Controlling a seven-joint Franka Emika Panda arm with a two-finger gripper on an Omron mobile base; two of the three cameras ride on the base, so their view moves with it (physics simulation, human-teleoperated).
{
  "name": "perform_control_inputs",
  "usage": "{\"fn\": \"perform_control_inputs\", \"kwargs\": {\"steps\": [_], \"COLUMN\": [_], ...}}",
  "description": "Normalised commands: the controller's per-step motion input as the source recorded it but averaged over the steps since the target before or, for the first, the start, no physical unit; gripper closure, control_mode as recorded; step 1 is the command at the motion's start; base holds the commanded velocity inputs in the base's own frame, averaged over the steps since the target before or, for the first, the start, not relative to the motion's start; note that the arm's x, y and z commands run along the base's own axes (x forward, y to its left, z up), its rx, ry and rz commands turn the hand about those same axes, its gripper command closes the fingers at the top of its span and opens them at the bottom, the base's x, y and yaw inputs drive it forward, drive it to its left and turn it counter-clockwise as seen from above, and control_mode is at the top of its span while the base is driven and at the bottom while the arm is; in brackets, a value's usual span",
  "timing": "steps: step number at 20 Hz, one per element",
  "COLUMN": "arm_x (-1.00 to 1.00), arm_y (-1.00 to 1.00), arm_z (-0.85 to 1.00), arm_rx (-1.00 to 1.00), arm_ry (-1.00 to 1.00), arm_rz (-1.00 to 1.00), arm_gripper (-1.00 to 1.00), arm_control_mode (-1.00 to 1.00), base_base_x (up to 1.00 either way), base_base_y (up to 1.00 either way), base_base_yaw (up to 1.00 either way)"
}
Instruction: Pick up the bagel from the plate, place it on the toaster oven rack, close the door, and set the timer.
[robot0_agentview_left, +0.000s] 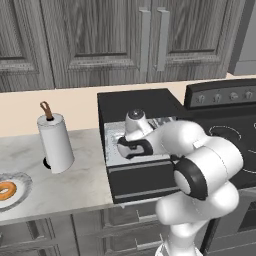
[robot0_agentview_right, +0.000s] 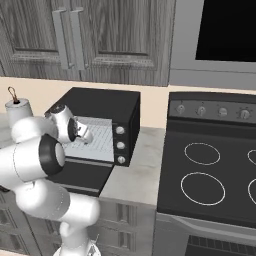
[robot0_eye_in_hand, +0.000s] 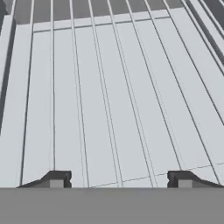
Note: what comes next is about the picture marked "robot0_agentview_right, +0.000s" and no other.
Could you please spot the brown looped tool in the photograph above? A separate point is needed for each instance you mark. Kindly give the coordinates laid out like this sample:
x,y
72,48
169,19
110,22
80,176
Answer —
x,y
12,93

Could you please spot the grey oven door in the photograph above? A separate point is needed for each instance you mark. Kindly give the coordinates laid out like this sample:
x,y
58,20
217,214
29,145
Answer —
x,y
173,238

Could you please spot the black toaster oven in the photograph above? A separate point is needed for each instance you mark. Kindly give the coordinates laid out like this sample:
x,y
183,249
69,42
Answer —
x,y
100,103

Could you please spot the grey drawer front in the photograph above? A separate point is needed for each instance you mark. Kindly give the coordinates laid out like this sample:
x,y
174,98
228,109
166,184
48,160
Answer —
x,y
146,213
145,241

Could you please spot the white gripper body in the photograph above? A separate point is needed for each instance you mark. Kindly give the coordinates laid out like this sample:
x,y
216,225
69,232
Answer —
x,y
84,133

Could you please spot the silver toaster oven knob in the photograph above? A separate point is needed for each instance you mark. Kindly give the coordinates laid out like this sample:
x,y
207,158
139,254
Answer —
x,y
121,145
121,159
120,130

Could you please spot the grey toaster oven rack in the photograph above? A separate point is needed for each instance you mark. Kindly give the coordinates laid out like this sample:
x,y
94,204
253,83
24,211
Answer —
x,y
100,141

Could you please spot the black toaster oven door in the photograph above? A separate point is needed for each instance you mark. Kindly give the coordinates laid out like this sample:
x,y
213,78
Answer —
x,y
87,177

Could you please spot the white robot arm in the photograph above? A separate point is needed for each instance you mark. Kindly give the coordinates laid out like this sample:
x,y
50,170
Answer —
x,y
26,163

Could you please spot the grey stove knob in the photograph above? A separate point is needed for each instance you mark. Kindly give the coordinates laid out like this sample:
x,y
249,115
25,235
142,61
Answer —
x,y
201,110
180,108
245,114
222,111

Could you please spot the grey wood cupboard door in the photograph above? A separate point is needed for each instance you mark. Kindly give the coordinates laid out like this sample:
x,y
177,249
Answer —
x,y
30,30
126,33

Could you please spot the white jar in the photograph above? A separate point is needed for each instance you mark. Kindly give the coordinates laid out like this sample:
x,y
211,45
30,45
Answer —
x,y
18,111

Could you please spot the grey lower cupboard run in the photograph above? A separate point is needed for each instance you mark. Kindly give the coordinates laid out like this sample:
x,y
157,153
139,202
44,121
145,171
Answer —
x,y
13,230

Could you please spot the grey microwave oven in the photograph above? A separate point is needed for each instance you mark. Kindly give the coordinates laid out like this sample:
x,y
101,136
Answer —
x,y
186,40

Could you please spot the black stove with hob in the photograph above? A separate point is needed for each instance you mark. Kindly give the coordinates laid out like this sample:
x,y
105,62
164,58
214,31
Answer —
x,y
203,133

